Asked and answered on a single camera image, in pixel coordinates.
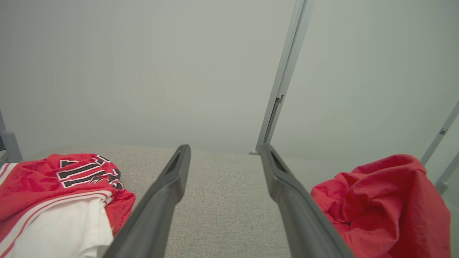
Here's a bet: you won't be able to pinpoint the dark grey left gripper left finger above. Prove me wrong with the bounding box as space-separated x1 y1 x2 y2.
102 144 191 258

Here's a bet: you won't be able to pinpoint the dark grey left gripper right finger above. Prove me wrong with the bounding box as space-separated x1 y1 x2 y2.
261 144 355 258

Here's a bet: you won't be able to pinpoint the red shorts white waistband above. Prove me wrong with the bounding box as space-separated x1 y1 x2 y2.
310 154 451 258

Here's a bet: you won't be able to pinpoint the red basketball jersey white sleeves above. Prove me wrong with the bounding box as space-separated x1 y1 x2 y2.
0 153 136 258

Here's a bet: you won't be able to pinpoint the grey metal cart leg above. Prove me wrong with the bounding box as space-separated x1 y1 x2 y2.
0 109 23 163

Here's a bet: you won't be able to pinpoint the thin grey frame bar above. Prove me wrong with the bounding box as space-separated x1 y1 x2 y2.
420 102 459 165
435 152 459 196

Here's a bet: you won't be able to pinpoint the grey partition post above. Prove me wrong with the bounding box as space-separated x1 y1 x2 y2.
249 0 316 155

